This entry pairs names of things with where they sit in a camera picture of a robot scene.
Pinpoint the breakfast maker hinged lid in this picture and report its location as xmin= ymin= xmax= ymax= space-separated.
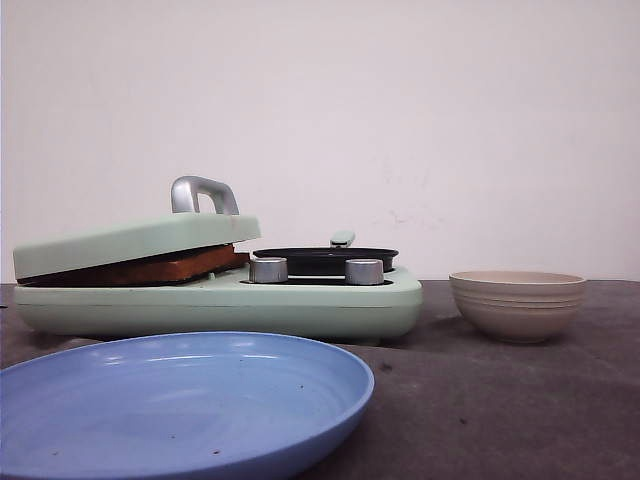
xmin=13 ymin=212 xmax=261 ymax=280

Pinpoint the beige ceramic bowl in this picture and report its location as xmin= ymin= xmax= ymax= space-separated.
xmin=449 ymin=270 xmax=586 ymax=343

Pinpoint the mint green breakfast maker base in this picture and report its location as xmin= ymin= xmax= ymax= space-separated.
xmin=14 ymin=267 xmax=423 ymax=340

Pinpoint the black round frying pan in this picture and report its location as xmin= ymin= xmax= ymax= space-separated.
xmin=253 ymin=247 xmax=399 ymax=276

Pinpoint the right silver control knob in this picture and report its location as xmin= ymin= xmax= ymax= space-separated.
xmin=345 ymin=258 xmax=384 ymax=286

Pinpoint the silver control knob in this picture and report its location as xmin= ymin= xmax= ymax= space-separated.
xmin=249 ymin=257 xmax=288 ymax=284
xmin=345 ymin=258 xmax=384 ymax=286

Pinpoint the left silver control knob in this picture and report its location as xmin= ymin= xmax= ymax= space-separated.
xmin=249 ymin=257 xmax=288 ymax=284

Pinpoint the blue plate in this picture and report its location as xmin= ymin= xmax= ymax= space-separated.
xmin=1 ymin=332 xmax=375 ymax=479

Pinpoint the mint green pan handle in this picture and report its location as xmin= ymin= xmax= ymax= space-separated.
xmin=329 ymin=230 xmax=355 ymax=248

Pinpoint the silver lid handle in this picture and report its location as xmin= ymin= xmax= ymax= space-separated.
xmin=170 ymin=175 xmax=239 ymax=215

